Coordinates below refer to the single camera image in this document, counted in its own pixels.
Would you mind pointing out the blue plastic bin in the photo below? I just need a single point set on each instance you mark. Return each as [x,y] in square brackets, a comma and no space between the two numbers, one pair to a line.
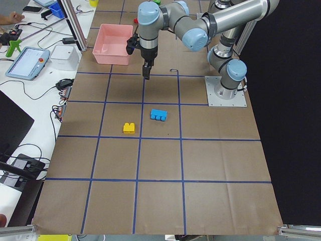
[56,10]

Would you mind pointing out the person hand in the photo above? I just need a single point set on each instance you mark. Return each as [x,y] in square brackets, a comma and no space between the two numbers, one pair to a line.
[12,18]

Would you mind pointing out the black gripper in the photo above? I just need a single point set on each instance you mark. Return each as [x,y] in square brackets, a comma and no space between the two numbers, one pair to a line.
[148,53]

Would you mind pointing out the brown paper table cover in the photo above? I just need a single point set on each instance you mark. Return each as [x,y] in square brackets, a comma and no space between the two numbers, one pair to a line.
[202,171]

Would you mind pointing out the teach pendant tablet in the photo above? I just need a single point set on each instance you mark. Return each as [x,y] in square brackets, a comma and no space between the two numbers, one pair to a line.
[29,63]

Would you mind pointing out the green handled reacher grabber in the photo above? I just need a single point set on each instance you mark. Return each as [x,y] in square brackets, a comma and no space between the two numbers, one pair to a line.
[15,44]

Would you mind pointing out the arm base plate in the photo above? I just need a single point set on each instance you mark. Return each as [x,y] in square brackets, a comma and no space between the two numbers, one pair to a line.
[218,96]

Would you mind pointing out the blue toy block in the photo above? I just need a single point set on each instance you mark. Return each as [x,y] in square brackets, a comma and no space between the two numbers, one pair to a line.
[157,114]

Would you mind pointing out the aluminium frame post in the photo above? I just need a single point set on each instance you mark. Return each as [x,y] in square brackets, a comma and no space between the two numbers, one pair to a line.
[73,24]

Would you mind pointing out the black phone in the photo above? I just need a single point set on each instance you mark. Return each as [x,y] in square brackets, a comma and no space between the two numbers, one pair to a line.
[32,9]

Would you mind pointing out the green toy block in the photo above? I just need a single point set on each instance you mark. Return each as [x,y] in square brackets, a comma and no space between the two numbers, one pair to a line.
[158,2]

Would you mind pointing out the black power adapter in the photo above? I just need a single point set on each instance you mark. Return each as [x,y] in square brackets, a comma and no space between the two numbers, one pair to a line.
[68,40]

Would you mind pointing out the white square box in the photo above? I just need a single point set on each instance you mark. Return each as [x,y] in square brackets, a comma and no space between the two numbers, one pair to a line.
[64,57]

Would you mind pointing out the pink plastic box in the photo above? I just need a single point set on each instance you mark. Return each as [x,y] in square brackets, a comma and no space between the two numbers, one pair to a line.
[110,44]

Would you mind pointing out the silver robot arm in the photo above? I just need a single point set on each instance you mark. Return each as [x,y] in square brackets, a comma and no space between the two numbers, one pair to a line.
[230,19]

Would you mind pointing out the yellow toy block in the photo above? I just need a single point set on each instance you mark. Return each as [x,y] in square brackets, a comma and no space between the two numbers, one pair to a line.
[129,128]

